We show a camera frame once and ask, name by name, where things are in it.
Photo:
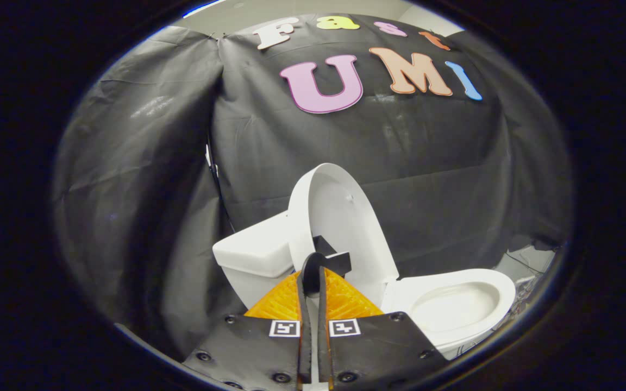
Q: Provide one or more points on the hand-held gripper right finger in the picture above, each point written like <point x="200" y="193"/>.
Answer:
<point x="383" y="347"/>

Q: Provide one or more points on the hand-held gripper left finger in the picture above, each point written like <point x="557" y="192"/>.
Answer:
<point x="248" y="353"/>

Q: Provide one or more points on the white toilet bowl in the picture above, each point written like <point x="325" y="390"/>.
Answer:
<point x="454" y="309"/>

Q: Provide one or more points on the plain black backdrop cloth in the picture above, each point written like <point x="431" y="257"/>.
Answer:
<point x="139" y="190"/>
<point x="536" y="163"/>

